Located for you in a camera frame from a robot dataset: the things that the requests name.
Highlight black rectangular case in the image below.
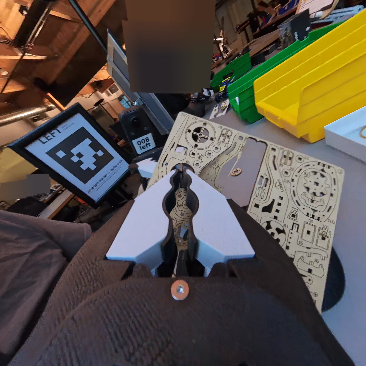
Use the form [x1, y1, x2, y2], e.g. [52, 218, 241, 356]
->
[250, 53, 270, 67]

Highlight black handheld controller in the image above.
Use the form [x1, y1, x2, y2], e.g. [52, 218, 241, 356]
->
[190, 88, 215, 103]

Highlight white cardboard box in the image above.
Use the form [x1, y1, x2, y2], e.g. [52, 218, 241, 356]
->
[324, 110, 366, 164]

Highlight printed buggy picture card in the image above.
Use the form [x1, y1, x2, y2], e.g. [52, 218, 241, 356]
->
[209, 100, 229, 120]

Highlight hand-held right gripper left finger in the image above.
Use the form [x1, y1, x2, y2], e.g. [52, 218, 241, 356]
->
[106, 169, 181, 277]

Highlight black framed marker sign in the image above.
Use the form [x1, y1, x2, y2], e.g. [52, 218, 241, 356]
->
[8, 102, 132, 209]

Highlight thin dark metal tool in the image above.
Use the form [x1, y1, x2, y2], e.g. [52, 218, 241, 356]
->
[173, 163, 190, 277]

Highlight person's brown shirt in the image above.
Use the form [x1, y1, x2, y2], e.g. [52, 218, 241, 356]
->
[0, 210, 95, 364]

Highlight nested yellow plastic bins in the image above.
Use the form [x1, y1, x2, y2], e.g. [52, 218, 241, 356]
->
[254, 9, 366, 143]

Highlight black toy kit box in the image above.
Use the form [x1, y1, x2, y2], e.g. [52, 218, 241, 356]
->
[278, 9, 311, 47]

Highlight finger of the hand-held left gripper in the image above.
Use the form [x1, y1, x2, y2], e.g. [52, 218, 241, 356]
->
[137, 160, 159, 180]

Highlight nested green plastic bins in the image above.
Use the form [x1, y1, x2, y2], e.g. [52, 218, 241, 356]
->
[227, 21, 344, 124]

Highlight blue yellow toy buggy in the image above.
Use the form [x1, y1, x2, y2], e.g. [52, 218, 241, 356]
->
[216, 76, 235, 103]

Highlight laser-cut wooden parts sheet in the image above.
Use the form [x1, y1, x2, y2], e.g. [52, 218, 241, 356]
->
[147, 112, 345, 313]

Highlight green plastic bin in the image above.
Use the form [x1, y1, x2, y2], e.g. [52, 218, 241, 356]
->
[210, 52, 252, 92]

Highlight grey metal frame panel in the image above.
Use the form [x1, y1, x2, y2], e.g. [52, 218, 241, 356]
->
[106, 28, 175, 135]

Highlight silver ventilation duct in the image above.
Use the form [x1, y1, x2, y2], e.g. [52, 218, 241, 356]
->
[0, 104, 56, 126]

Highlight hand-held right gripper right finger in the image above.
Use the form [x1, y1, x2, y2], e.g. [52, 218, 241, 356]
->
[184, 169, 256, 277]

